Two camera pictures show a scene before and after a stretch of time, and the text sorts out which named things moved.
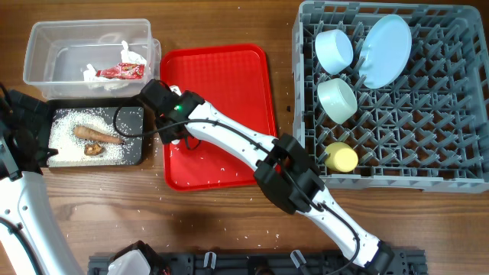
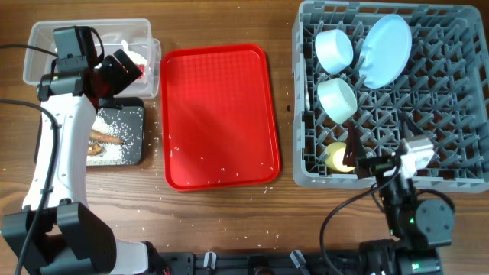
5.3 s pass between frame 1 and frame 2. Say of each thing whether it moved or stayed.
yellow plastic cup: stayed
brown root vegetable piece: stayed
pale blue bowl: stayed
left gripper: moved
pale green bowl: stayed
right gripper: moved
